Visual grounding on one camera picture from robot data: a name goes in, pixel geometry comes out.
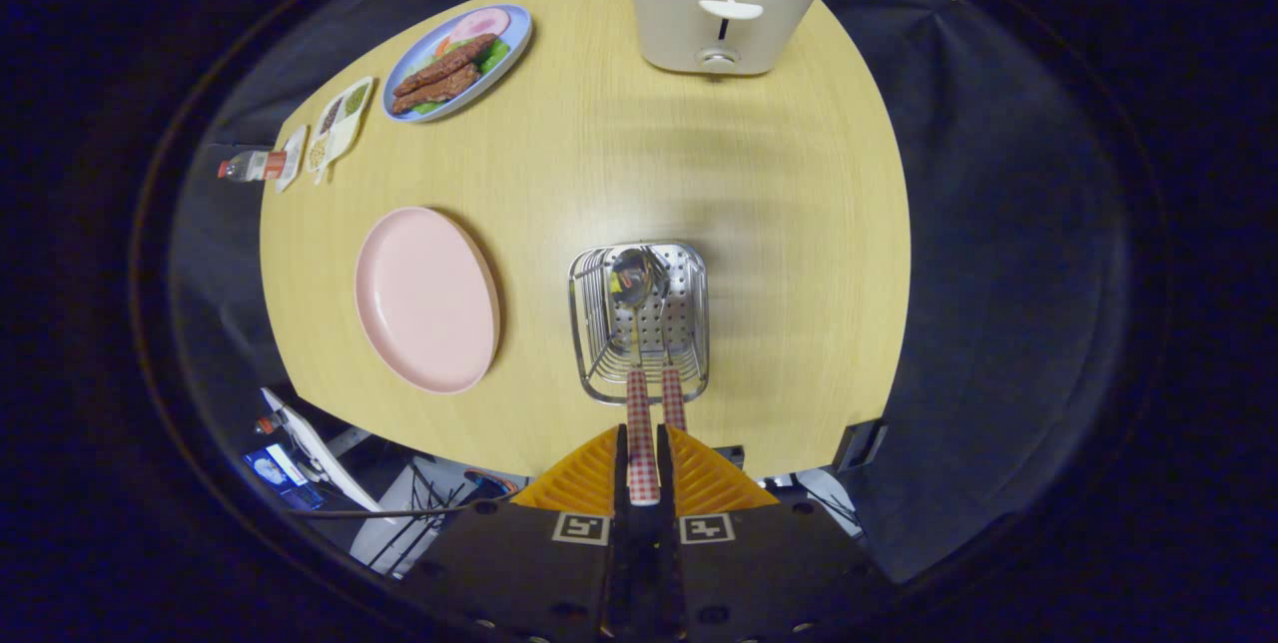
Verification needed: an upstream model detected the blue plate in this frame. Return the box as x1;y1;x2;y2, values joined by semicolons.
381;4;533;124

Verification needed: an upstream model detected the brown meat strip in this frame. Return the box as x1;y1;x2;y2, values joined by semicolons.
391;64;482;116
392;33;497;97

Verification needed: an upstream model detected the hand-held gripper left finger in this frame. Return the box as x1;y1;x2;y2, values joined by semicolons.
419;423;632;643

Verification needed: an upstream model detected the black table bracket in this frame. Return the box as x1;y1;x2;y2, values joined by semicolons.
834;418;888;474

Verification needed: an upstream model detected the white divided condiment dish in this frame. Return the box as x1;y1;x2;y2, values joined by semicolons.
306;76;374;185

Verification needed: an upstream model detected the white toaster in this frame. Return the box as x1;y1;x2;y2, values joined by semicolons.
622;0;823;77

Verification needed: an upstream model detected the white square coaster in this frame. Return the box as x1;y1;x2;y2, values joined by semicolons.
275;125;309;193

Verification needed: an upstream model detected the clear bottle with red cap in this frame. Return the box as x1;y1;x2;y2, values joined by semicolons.
218;150;289;183

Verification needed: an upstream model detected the spoon with red checked handle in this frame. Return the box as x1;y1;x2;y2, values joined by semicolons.
607;247;662;507

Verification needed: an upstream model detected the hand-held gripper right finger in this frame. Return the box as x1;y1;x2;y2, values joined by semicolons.
657;423;890;643

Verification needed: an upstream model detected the blue box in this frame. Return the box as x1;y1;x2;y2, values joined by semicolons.
243;443;325;511

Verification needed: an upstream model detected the fork with red checked handle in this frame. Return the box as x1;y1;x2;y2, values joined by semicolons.
644;246;688;432

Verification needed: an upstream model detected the pink ham slice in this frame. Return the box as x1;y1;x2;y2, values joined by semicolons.
449;8;512;45

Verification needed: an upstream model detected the pink plate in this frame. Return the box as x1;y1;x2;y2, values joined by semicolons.
354;207;501;395

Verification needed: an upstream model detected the metal wire basket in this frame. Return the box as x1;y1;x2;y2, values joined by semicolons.
568;242;710;406

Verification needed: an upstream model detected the white board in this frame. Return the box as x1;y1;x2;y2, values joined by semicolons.
262;386;385;514

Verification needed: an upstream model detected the black cable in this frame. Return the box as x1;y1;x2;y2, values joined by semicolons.
290;506;470;521

